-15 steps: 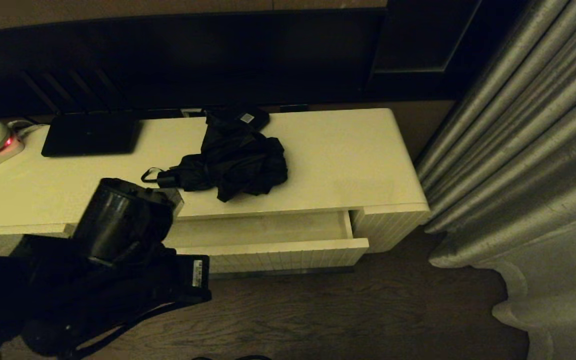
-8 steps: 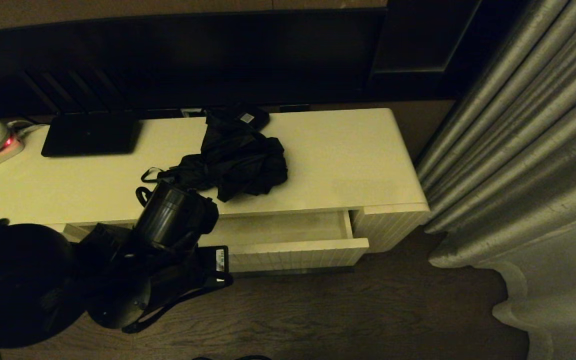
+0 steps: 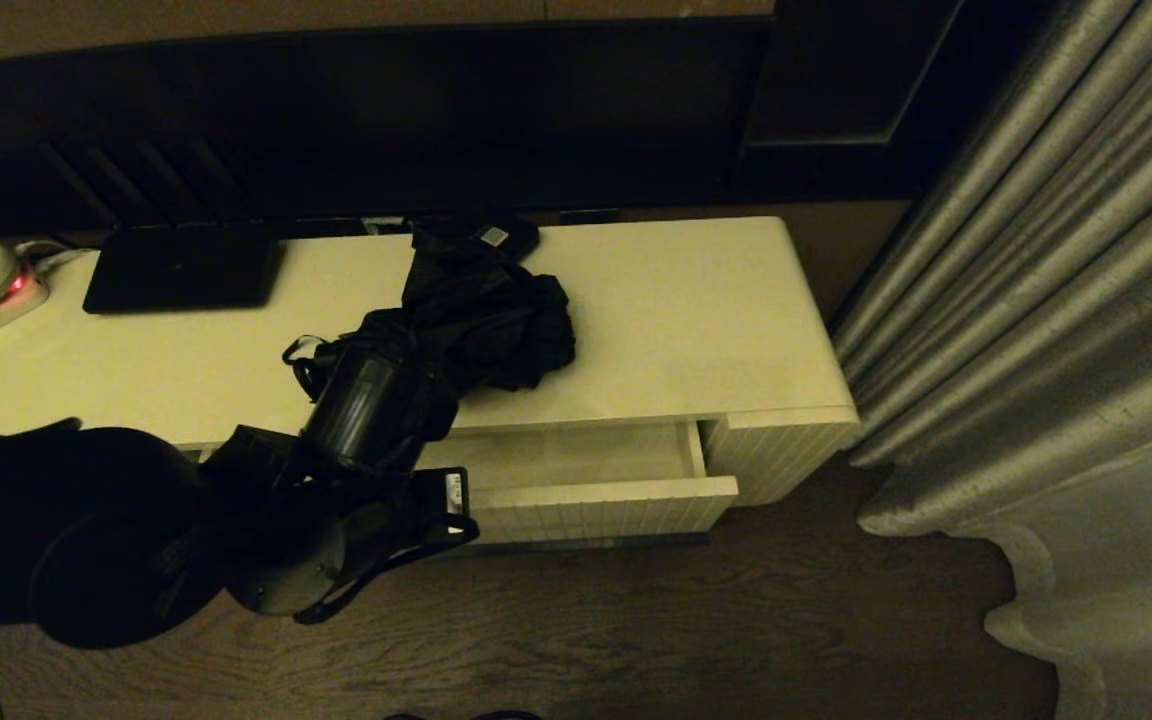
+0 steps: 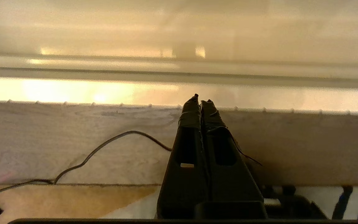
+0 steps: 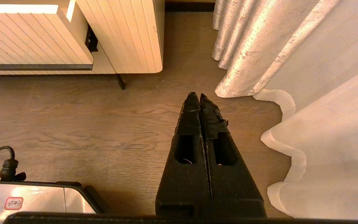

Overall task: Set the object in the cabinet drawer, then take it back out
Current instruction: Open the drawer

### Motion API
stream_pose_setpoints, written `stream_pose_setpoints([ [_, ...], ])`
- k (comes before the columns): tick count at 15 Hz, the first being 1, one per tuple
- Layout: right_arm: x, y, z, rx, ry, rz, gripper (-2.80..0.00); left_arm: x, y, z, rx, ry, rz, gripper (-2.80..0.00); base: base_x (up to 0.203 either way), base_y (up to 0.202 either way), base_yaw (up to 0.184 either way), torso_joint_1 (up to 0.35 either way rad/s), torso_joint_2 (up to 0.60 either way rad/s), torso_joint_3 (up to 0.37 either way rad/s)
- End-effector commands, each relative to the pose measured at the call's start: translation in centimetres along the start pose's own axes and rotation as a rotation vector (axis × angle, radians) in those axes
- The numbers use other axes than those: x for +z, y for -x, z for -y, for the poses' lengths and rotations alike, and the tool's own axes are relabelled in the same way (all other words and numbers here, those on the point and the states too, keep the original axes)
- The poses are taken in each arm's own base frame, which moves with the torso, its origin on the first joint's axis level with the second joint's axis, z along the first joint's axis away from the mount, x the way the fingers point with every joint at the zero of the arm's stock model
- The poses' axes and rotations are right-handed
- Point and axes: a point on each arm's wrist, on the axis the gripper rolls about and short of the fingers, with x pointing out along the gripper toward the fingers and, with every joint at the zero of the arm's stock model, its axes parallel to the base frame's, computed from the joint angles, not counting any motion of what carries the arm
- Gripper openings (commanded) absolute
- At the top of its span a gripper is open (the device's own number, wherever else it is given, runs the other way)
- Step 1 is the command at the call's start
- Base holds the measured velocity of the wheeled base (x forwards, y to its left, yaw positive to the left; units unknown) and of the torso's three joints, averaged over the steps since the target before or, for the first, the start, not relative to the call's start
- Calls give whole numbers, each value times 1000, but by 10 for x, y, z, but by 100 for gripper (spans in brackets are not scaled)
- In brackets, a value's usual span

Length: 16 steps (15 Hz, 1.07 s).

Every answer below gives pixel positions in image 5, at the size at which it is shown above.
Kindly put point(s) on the white sheer curtain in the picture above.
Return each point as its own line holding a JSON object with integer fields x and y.
{"x": 337, "y": 130}

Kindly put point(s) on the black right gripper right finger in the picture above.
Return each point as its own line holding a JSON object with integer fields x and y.
{"x": 231, "y": 186}

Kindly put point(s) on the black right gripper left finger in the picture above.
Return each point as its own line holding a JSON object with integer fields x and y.
{"x": 185, "y": 186}

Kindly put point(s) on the cream fluted drawer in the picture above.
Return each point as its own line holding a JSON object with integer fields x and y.
{"x": 26, "y": 40}

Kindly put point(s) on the white low cabinet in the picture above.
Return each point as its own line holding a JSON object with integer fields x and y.
{"x": 129, "y": 34}

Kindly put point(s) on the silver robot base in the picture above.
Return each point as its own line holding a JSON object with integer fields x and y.
{"x": 42, "y": 199}

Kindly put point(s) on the black metal bracket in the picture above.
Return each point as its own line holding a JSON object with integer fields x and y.
{"x": 91, "y": 40}

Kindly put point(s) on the dark wooden table leg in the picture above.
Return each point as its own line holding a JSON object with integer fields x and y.
{"x": 121, "y": 82}

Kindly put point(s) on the grey textured curtain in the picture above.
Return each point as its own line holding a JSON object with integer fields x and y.
{"x": 247, "y": 46}

